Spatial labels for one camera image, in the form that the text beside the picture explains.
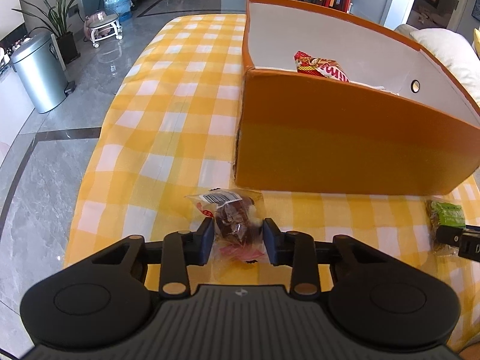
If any white cushion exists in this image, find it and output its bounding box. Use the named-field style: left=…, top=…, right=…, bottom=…
left=410, top=28, right=480, bottom=104

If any clear dried fruit snack bag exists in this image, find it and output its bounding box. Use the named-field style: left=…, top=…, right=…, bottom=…
left=186, top=188, right=266, bottom=263

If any red fries snack bag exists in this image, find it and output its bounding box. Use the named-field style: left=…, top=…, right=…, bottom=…
left=294, top=50, right=349, bottom=82

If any yellow checkered tablecloth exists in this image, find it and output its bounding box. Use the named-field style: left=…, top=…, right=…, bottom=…
left=65, top=14, right=479, bottom=350

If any silver trash can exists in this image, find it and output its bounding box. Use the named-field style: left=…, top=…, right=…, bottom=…
left=10, top=32, right=77, bottom=114

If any small white stool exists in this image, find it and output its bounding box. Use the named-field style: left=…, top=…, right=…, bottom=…
left=84, top=10, right=123, bottom=49

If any yellow cushion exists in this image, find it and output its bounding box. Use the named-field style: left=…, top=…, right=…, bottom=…
left=473, top=28, right=480, bottom=57

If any green potted plant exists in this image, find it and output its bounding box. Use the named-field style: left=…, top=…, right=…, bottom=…
left=11, top=0, right=80, bottom=64

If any orange cardboard box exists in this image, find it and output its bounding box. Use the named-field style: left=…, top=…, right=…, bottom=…
left=233, top=0, right=479, bottom=196

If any beige sofa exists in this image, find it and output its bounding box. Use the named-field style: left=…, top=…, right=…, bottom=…
left=394, top=24, right=421, bottom=41

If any green raisin bag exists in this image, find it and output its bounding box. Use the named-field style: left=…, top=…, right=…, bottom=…
left=425, top=200, right=465, bottom=256

